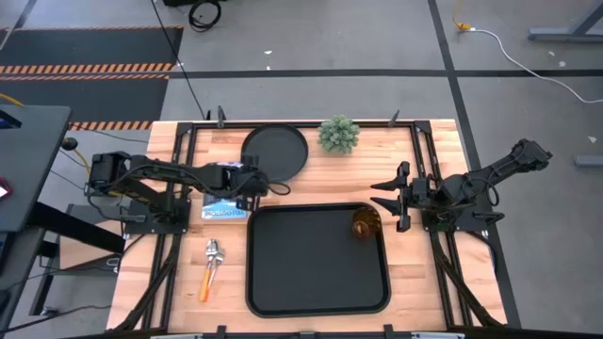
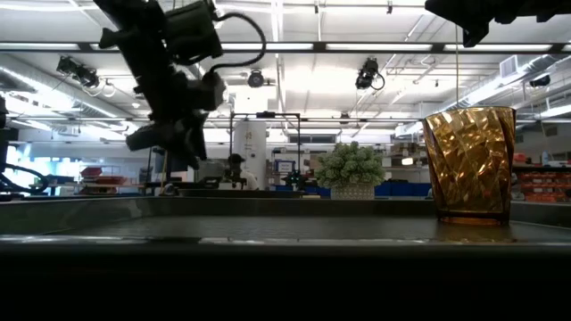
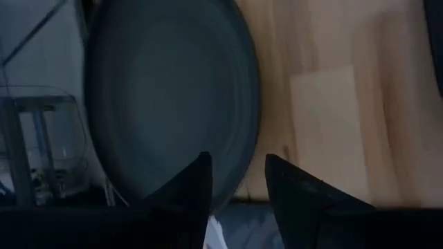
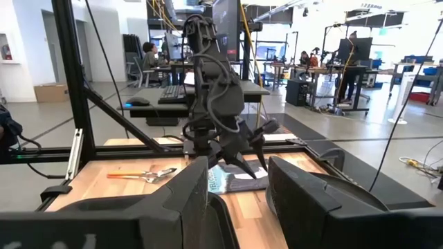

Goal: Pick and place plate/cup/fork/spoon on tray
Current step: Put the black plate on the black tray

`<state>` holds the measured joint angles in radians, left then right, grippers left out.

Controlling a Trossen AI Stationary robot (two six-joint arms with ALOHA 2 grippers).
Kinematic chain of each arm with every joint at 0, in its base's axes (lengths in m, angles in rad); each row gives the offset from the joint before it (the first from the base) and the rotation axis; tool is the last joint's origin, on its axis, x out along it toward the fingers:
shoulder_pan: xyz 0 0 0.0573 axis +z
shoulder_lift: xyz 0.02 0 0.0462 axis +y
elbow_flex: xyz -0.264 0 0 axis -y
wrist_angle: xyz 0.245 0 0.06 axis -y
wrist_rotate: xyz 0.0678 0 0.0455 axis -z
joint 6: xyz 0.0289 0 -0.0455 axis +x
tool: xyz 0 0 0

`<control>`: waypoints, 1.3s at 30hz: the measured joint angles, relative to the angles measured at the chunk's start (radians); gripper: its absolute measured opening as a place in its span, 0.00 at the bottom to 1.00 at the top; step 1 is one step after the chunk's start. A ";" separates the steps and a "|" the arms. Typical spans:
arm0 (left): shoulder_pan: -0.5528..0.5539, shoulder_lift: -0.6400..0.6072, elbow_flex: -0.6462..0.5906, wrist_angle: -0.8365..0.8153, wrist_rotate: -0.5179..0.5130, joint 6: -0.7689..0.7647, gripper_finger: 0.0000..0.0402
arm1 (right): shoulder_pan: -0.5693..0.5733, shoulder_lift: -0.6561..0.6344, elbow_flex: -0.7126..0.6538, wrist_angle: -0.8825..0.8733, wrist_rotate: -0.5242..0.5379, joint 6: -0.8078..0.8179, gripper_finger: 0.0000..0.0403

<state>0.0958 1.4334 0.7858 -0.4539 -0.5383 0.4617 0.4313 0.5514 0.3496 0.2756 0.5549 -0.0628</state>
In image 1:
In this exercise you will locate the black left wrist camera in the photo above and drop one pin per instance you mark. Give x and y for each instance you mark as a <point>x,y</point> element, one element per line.
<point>230,168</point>

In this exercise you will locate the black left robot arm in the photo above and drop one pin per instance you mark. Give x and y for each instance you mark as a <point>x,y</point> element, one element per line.
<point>155,169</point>

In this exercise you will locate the green artificial potted plant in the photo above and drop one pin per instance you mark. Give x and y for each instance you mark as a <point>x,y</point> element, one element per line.
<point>338,134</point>

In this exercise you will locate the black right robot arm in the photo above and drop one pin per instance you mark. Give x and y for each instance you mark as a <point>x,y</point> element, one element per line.
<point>490,174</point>

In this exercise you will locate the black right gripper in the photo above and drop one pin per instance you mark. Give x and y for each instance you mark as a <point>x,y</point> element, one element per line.
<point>403,219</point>

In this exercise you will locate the black rectangular serving tray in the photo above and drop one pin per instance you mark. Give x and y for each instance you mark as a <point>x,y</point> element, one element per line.
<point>311,263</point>

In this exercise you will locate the black round knob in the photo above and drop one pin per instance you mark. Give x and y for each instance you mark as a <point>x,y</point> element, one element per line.
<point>69,143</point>

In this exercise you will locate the grey table foot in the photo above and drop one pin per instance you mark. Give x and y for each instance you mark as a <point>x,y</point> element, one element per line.
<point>589,161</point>
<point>565,33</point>

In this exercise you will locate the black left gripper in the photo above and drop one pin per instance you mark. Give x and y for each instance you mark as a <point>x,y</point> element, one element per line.
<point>249,188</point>

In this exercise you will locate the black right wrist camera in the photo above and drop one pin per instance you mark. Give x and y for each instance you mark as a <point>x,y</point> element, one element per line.
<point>419,189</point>

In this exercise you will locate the black aluminium table frame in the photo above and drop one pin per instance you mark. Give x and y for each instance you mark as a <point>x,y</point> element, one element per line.
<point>306,124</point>

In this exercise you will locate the black frame clamp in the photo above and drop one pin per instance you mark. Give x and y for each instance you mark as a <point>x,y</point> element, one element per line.
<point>388,331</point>
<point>221,332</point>
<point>220,117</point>

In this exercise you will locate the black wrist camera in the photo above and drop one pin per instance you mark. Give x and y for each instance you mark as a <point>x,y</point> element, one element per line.
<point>230,168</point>
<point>419,189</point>

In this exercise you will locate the blue white packet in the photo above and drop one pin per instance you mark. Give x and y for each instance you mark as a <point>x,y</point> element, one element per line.
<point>221,209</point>

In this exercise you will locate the black hazard-striped floor mat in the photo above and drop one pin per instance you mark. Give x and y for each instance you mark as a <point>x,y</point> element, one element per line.
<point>80,99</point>
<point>94,47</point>

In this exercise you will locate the large black bowl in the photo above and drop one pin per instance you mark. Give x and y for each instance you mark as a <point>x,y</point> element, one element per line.
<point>275,151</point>

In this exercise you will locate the black desk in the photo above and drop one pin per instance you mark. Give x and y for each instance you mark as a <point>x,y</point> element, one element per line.
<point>28,160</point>

